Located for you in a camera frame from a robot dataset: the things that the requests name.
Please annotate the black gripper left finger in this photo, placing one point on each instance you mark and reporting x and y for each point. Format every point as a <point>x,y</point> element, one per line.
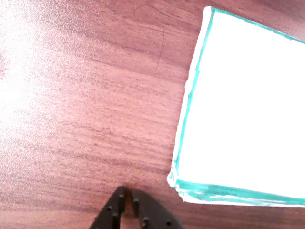
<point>112,214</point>

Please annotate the white paper with green border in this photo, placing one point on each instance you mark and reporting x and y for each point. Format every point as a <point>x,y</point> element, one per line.
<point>243,107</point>

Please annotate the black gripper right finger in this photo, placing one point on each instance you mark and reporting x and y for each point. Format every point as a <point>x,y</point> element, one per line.
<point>152,214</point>

